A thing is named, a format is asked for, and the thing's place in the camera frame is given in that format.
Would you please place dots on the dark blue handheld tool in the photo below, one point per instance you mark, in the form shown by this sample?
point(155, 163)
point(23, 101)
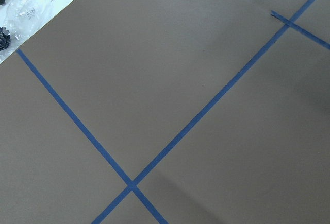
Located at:
point(5, 38)

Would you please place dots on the clear plastic bag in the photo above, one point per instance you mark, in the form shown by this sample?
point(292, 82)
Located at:
point(23, 18)

